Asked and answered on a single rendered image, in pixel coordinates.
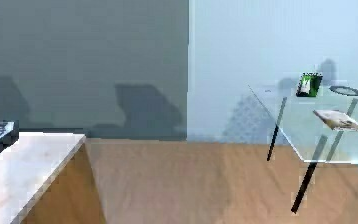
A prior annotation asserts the glass table with black legs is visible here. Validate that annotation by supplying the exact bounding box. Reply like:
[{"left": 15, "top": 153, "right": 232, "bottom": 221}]
[{"left": 247, "top": 79, "right": 358, "bottom": 214}]

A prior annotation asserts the green and black box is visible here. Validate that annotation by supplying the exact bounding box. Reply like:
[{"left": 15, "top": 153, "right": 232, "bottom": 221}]
[{"left": 295, "top": 72, "right": 324, "bottom": 98}]

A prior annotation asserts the beige book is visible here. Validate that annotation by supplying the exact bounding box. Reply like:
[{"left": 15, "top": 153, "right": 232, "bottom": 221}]
[{"left": 312, "top": 109, "right": 358, "bottom": 132}]

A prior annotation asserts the white topped wooden counter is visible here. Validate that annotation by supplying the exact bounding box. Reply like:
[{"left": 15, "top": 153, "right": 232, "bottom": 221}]
[{"left": 0, "top": 131, "right": 107, "bottom": 224}]

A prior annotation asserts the dark round plate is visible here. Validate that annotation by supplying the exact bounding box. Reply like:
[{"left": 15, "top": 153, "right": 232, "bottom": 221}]
[{"left": 329, "top": 85, "right": 358, "bottom": 97}]

